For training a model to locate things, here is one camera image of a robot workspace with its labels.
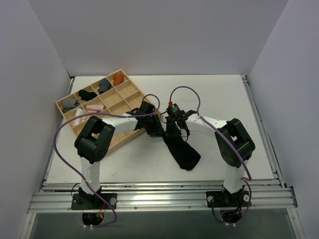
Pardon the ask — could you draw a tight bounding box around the black underwear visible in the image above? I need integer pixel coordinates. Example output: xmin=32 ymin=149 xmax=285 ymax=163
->
xmin=162 ymin=124 xmax=201 ymax=171

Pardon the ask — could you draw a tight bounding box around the wooden compartment tray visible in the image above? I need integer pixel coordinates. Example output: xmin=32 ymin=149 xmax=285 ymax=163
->
xmin=56 ymin=69 xmax=158 ymax=157

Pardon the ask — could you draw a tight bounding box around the orange rolled sock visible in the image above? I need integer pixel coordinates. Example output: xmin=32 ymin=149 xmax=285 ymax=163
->
xmin=113 ymin=73 xmax=124 ymax=87

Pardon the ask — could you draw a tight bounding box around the pink rolled sock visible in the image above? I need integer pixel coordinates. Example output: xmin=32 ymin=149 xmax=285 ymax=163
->
xmin=86 ymin=105 xmax=104 ymax=113

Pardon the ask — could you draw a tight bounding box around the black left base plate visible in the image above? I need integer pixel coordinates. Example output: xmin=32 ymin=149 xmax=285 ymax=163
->
xmin=71 ymin=193 xmax=117 ymax=210

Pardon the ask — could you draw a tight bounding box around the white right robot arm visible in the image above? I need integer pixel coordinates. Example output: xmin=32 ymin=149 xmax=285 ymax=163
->
xmin=165 ymin=114 xmax=256 ymax=206

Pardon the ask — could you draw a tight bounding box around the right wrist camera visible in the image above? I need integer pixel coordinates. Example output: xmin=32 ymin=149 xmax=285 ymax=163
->
xmin=166 ymin=101 xmax=185 ymax=119

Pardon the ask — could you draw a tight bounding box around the grey striped rolled sock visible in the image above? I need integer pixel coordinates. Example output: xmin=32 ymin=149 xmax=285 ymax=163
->
xmin=61 ymin=99 xmax=80 ymax=112

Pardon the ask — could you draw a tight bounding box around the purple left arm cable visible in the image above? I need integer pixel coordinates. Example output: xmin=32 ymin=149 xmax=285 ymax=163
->
xmin=54 ymin=94 xmax=160 ymax=227

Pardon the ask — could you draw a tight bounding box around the dark grey rolled sock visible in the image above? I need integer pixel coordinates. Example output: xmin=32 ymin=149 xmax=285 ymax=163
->
xmin=98 ymin=78 xmax=111 ymax=94

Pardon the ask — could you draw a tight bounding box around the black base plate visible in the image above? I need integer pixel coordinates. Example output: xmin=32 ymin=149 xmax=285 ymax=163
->
xmin=71 ymin=193 xmax=117 ymax=210
xmin=205 ymin=190 xmax=251 ymax=208

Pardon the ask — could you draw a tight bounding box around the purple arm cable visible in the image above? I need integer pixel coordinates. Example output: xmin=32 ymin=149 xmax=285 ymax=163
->
xmin=54 ymin=94 xmax=160 ymax=227
xmin=169 ymin=86 xmax=252 ymax=226

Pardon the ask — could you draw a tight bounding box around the black rolled sock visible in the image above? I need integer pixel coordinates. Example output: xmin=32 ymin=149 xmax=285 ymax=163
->
xmin=79 ymin=90 xmax=97 ymax=101

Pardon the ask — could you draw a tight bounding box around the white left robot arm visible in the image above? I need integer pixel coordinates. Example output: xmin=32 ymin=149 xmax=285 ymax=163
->
xmin=74 ymin=101 xmax=164 ymax=209

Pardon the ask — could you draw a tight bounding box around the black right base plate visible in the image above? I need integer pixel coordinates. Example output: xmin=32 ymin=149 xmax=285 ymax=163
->
xmin=205 ymin=190 xmax=251 ymax=208

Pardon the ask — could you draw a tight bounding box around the white rolled sock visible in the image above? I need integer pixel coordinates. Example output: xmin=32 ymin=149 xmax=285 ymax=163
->
xmin=72 ymin=108 xmax=86 ymax=127

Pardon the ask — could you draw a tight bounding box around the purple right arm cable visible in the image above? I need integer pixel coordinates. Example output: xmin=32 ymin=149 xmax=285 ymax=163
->
xmin=169 ymin=86 xmax=252 ymax=226

